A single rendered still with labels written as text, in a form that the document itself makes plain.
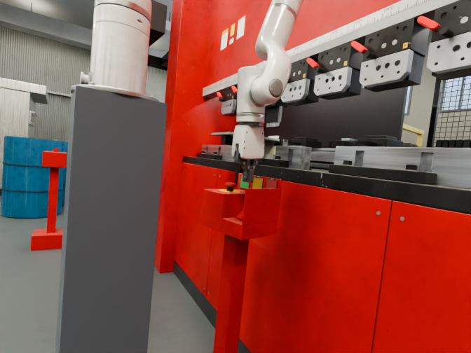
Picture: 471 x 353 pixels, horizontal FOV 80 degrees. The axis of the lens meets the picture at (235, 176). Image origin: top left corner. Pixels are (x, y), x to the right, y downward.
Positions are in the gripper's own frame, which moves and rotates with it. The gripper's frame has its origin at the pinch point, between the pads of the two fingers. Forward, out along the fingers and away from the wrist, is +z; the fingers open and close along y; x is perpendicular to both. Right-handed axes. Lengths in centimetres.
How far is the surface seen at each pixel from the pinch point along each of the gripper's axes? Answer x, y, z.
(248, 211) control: 4.9, 4.2, 9.7
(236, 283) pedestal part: -2.1, 1.2, 35.4
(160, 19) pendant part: -136, -41, -96
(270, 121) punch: -31, -45, -21
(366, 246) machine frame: 31.9, -12.9, 15.7
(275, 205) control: 4.9, -8.1, 9.5
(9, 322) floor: -103, 55, 80
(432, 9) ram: 36, -29, -46
